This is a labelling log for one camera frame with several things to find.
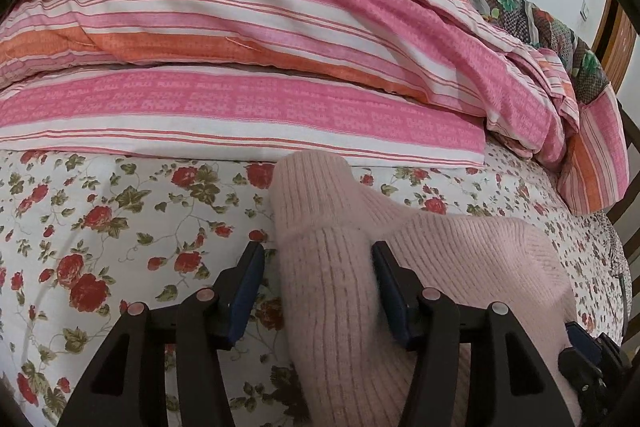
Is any light wooden board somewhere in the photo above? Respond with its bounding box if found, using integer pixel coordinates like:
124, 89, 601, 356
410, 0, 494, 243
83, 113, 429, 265
592, 0, 640, 108

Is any pink knit sweater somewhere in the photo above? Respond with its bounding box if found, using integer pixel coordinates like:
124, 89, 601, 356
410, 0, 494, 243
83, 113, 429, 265
269, 150, 582, 427

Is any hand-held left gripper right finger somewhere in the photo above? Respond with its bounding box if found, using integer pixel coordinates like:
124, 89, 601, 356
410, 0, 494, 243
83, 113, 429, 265
371, 241, 572, 427

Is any wooden headboard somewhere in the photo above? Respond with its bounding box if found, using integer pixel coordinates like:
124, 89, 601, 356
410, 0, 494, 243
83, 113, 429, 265
603, 99, 640, 260

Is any floral bed sheet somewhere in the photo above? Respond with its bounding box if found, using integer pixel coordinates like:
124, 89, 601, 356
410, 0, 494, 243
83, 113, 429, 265
0, 140, 632, 427

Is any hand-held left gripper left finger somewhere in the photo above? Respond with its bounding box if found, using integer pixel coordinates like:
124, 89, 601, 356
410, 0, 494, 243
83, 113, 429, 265
57, 241, 267, 427

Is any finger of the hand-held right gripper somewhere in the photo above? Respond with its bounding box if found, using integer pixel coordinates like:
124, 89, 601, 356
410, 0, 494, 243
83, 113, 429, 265
557, 321, 634, 427

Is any pink orange striped quilt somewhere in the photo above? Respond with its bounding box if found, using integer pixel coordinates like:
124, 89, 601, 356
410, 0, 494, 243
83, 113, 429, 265
0, 0, 631, 216

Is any brown green patterned blanket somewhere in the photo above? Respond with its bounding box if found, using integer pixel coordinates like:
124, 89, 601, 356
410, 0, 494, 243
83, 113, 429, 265
345, 0, 610, 104

